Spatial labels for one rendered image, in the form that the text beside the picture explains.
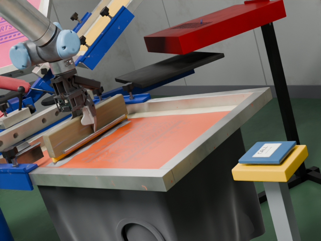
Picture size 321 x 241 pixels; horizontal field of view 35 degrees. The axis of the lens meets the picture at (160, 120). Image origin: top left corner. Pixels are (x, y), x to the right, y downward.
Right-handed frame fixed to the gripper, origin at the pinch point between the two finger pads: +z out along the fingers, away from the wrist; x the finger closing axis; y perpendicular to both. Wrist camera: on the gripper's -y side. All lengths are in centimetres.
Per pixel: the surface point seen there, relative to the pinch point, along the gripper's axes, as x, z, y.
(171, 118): 20.7, 5.1, -16.3
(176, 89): -236, 103, -347
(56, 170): 13.3, 0.3, 28.2
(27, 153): -5.9, -1.5, 21.8
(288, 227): 71, 21, 15
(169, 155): 39.5, 4.3, 11.6
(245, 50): -117, 61, -318
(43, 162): -8.4, 4.5, 16.1
